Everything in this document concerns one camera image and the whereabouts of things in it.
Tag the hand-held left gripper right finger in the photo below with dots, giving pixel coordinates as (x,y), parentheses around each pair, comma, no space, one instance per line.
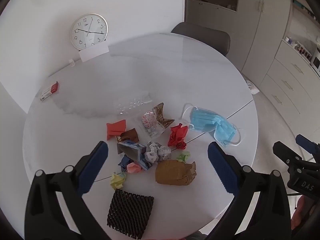
(221,167)

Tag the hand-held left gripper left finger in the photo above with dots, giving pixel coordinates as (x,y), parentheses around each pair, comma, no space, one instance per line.
(96,167)

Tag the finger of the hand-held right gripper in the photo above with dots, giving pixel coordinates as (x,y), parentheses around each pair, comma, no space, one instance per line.
(306,141)
(282,150)

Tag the orange paper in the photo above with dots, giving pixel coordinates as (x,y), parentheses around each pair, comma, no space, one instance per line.
(115,128)

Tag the dark brown wrapper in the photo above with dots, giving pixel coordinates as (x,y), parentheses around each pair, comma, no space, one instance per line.
(130,135)

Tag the red paper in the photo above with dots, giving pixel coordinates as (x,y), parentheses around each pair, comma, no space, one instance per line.
(177,135)

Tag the clear plastic bottle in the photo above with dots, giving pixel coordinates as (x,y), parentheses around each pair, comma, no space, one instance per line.
(132,103)

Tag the brown patterned wrapper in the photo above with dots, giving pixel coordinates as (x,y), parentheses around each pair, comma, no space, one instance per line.
(162,117)

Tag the yellow crumpled paper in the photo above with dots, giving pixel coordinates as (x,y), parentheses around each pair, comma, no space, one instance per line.
(117,180)

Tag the blue printed wrapper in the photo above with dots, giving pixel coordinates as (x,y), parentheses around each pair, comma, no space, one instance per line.
(123,163)

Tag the pink paper ball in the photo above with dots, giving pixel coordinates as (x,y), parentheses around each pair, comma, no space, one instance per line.
(133,168)

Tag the blue and grey carton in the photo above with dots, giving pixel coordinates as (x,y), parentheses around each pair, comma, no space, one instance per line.
(130,150)

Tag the green paper ball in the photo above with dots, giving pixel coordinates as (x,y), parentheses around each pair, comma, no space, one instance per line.
(183,157)

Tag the blue face mask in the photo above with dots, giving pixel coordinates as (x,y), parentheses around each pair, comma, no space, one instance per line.
(212,126)

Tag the brown cardboard piece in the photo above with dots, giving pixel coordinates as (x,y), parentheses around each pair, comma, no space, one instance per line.
(175,173)

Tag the black foam net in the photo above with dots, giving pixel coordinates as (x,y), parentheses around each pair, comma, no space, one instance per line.
(130,213)

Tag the white drawer cabinet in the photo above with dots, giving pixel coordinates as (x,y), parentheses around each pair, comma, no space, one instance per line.
(287,80)

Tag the printed clear plastic bag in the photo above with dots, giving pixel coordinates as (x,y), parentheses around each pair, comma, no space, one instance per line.
(150,126)

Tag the white crumpled paper on floor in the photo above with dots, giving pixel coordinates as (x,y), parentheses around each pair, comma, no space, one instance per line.
(252,87)

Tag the red and white box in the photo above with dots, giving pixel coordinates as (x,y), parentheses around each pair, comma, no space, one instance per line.
(50,91)

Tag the white dish rack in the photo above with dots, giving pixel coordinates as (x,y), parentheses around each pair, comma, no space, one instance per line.
(303,51)

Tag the small white plug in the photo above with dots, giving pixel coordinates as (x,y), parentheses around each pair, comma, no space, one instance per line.
(72,62)

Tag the white paper card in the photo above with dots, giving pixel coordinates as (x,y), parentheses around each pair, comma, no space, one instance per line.
(93,52)

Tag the dark grey chair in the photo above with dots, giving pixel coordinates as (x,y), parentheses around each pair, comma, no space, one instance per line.
(202,38)

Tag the grey tall cabinet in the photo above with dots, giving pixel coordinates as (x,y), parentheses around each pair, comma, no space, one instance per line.
(250,17)

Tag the white wall shelf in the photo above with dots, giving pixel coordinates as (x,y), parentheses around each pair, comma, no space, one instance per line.
(301,7)

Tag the silver round wall clock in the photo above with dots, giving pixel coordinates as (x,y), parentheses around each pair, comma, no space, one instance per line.
(88,31)

